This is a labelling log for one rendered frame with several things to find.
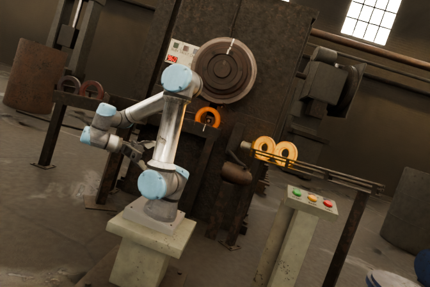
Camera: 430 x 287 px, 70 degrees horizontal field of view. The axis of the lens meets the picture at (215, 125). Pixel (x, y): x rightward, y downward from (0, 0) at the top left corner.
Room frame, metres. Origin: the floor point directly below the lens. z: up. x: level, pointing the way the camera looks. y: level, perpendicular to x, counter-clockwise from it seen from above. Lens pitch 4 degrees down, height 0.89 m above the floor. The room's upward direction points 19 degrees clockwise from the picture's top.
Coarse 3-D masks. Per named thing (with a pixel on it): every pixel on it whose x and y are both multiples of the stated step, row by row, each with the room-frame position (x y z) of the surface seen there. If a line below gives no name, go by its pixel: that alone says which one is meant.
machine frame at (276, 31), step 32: (192, 0) 2.38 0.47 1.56; (224, 0) 2.36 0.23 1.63; (256, 0) 2.34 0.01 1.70; (192, 32) 2.37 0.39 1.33; (224, 32) 2.35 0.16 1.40; (256, 32) 2.33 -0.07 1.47; (288, 32) 2.31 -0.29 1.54; (288, 64) 2.30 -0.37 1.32; (256, 96) 2.32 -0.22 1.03; (224, 128) 2.28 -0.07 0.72; (256, 128) 2.25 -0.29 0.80; (192, 160) 2.29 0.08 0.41; (224, 160) 2.27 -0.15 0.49; (128, 192) 2.33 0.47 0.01; (224, 224) 2.25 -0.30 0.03
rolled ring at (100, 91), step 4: (84, 84) 2.30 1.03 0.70; (88, 84) 2.30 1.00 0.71; (92, 84) 2.30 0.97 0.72; (96, 84) 2.29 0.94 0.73; (80, 88) 2.30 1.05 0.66; (84, 88) 2.31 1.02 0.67; (100, 88) 2.29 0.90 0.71; (80, 92) 2.30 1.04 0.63; (84, 92) 2.33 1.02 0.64; (100, 92) 2.29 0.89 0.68; (84, 96) 2.31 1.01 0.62; (100, 96) 2.29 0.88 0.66
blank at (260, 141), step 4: (264, 136) 2.01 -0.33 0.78; (256, 140) 2.05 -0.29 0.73; (260, 140) 2.03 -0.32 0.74; (264, 140) 2.01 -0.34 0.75; (268, 140) 1.99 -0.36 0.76; (272, 140) 1.98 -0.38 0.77; (256, 144) 2.04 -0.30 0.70; (260, 144) 2.03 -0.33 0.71; (268, 144) 1.98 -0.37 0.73; (272, 144) 1.97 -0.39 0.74; (256, 148) 2.03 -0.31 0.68; (260, 148) 2.04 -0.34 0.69; (268, 148) 1.98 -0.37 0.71; (272, 148) 1.96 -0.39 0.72; (260, 152) 2.01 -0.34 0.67; (268, 152) 1.97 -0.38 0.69; (272, 152) 1.95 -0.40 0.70; (260, 156) 2.00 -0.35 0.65; (272, 156) 1.98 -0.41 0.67
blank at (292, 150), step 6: (276, 144) 1.95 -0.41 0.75; (282, 144) 1.92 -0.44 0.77; (288, 144) 1.90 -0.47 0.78; (276, 150) 1.94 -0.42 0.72; (282, 150) 1.94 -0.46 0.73; (288, 150) 1.89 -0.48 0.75; (294, 150) 1.86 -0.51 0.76; (288, 156) 1.88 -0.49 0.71; (294, 156) 1.86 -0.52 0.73; (282, 162) 1.90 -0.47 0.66
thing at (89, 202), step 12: (108, 96) 1.87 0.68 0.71; (120, 108) 2.06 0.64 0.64; (144, 120) 2.00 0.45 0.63; (120, 132) 1.96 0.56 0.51; (108, 156) 2.00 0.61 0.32; (108, 168) 1.95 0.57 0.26; (108, 180) 1.96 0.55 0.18; (108, 192) 1.98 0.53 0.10; (84, 204) 1.90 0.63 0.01; (96, 204) 1.95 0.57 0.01; (108, 204) 2.01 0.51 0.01
